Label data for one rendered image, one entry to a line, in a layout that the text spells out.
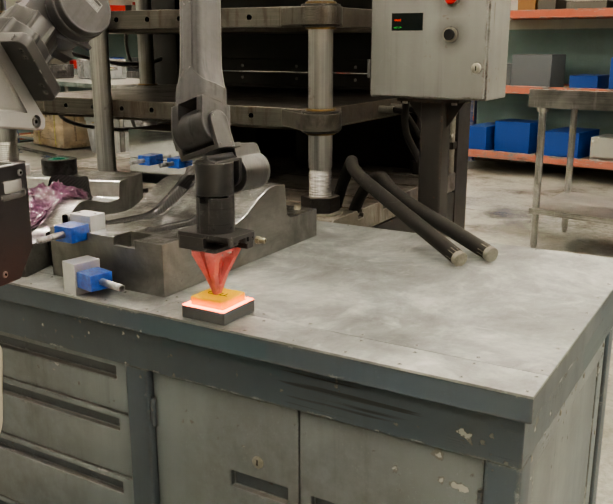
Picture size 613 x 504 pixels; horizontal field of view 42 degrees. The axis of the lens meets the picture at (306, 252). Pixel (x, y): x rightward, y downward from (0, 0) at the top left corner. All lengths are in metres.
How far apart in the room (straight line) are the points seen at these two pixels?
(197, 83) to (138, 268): 0.34
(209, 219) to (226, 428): 0.36
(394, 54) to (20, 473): 1.26
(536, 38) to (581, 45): 0.45
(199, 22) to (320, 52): 0.75
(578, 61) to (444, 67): 6.14
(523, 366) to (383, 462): 0.26
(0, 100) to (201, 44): 0.36
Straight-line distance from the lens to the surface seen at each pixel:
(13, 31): 1.00
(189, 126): 1.18
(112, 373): 1.48
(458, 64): 1.95
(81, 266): 1.37
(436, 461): 1.16
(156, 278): 1.34
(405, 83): 2.00
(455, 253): 1.51
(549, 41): 8.17
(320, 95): 1.96
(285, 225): 1.61
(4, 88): 0.99
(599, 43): 8.00
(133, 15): 2.39
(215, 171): 1.16
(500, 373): 1.05
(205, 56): 1.22
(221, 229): 1.18
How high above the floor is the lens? 1.21
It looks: 15 degrees down
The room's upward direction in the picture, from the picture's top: straight up
